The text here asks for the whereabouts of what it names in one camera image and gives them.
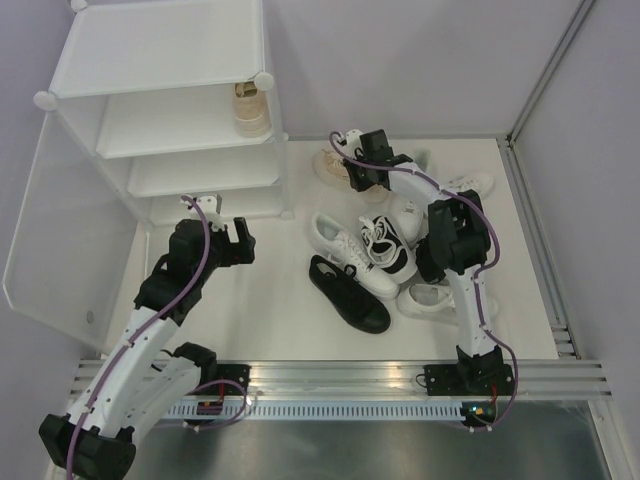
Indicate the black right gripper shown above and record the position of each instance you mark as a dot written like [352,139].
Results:
[358,175]

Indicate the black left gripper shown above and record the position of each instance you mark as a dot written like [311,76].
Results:
[239,245]

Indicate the beige lace sneaker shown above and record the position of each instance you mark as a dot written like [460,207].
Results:
[250,110]
[330,169]

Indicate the white plastic shoe cabinet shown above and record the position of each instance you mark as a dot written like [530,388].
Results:
[145,88]

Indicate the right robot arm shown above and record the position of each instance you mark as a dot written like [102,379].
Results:
[462,243]

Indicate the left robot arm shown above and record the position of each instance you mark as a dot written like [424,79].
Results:
[98,437]

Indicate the white sneaker near cabinet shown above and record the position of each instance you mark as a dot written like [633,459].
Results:
[338,244]

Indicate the beige lace sneaker lying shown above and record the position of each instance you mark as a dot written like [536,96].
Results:
[330,169]

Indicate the white sneaker rear middle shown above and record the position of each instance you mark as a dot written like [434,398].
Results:
[407,215]

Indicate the black white patterned sneaker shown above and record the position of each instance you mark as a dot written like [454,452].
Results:
[387,248]

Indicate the white sneaker rear right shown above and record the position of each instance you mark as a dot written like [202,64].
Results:
[480,182]

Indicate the black sneaker overturned right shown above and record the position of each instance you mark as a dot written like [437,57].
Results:
[430,260]

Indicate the black canvas sneaker front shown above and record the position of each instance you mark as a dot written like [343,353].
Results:
[358,307]

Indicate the white sneaker front right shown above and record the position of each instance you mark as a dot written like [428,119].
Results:
[429,302]

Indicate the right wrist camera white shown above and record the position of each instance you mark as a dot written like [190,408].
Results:
[345,142]

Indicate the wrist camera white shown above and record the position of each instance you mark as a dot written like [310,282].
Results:
[206,207]
[345,142]

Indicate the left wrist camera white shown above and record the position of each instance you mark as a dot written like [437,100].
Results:
[206,207]

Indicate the white slotted cable duct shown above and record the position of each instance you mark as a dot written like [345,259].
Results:
[194,410]

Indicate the aluminium corner frame post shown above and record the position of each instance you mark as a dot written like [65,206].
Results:
[568,37]

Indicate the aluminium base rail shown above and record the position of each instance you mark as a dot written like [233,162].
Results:
[413,380]

